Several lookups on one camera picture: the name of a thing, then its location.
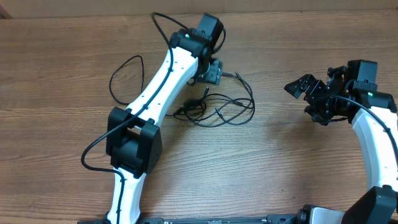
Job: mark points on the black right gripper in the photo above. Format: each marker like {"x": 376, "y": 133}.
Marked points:
{"x": 315, "y": 86}

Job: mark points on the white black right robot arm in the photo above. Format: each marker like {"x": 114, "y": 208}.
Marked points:
{"x": 351, "y": 94}

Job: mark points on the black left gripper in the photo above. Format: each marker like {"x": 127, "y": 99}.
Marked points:
{"x": 214, "y": 76}

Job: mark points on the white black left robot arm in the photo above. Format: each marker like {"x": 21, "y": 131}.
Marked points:
{"x": 134, "y": 143}

